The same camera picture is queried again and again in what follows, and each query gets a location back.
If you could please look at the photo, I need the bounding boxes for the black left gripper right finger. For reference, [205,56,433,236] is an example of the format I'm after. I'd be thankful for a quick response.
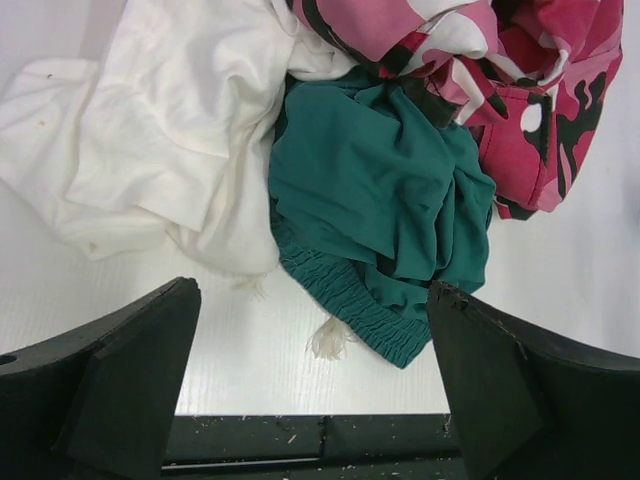
[427,282,639,479]

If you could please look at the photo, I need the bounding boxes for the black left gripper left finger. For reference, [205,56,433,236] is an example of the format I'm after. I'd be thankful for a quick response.
[1,277,201,479]

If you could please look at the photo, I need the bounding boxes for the pink camouflage garment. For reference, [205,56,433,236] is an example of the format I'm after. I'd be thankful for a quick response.
[289,0,624,220]

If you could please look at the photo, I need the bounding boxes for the white cloth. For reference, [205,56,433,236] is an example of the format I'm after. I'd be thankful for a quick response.
[1,1,354,290]

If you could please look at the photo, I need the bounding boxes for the teal green shorts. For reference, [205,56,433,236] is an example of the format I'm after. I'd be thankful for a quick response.
[268,68,496,368]

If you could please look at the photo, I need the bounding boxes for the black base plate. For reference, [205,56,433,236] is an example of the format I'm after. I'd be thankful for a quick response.
[160,414,467,479]

